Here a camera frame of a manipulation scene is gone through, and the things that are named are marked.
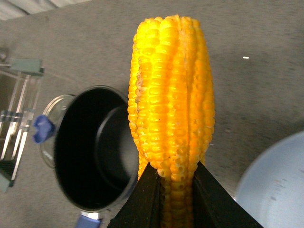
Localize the yellow corn cob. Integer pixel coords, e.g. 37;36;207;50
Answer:
128;15;215;228

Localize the metal dish rack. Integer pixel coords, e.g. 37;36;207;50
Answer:
0;47;44;193

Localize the dark blue saucepan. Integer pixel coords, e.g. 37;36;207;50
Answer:
54;85;138;228

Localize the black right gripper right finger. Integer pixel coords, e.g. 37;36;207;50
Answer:
193;163;262;228

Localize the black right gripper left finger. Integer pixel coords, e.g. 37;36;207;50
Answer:
108;164;160;228

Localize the white curtain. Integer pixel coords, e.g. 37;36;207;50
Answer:
0;0;86;21

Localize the glass lid blue knob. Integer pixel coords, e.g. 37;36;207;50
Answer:
32;94;76;170

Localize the light blue plate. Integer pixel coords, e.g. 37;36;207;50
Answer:
236;132;304;228

